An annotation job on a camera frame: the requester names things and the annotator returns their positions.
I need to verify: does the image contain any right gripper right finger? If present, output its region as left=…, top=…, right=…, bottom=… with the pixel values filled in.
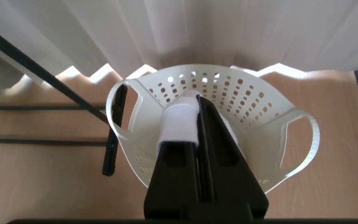
left=196, top=95, right=270, bottom=219

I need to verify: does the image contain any white garment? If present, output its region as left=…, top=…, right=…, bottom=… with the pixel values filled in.
left=155, top=89, right=239, bottom=156

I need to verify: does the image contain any white laundry basket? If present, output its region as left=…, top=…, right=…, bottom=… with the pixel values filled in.
left=105, top=63, right=321, bottom=195

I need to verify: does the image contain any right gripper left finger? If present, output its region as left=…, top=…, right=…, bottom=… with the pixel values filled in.
left=144, top=140, right=203, bottom=219

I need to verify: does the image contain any black clothes rack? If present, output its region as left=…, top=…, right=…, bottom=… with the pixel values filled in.
left=0, top=20, right=129, bottom=177

